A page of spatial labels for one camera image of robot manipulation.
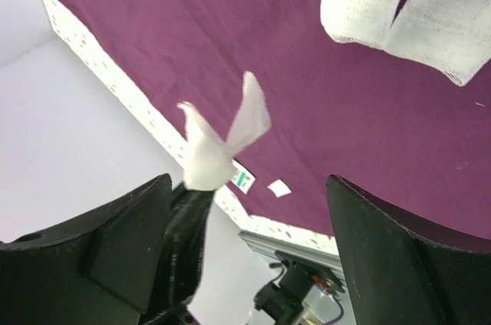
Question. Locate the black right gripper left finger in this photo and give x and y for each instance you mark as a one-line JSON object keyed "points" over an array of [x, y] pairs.
{"points": [[96, 268]]}

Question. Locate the aluminium rail frame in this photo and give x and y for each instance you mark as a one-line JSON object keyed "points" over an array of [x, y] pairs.
{"points": [[268, 246]]}

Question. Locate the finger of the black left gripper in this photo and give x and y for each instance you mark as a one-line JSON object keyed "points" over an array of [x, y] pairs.
{"points": [[180, 266]]}

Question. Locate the purple cloth mat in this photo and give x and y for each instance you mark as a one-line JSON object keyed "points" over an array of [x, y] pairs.
{"points": [[398, 129]]}

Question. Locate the small white bandage strip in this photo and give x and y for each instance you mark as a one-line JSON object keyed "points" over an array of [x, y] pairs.
{"points": [[279, 188]]}

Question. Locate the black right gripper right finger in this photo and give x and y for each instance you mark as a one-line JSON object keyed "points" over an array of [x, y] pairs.
{"points": [[401, 268]]}

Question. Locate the white green suture packet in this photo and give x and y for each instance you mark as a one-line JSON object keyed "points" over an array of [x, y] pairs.
{"points": [[242, 178]]}

